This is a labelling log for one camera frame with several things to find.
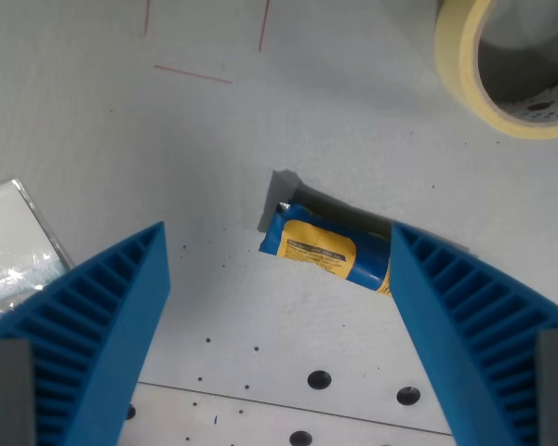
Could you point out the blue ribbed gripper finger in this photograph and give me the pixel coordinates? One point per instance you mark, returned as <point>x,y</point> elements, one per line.
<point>97,316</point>
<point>465,320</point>

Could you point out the clear plastic packet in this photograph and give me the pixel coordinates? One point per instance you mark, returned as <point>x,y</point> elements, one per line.
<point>14,246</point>

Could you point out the yellow masking tape roll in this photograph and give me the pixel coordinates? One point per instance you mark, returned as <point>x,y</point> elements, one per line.
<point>465,65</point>

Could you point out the blue and yellow tube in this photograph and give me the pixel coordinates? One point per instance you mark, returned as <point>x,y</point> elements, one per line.
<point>325,251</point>

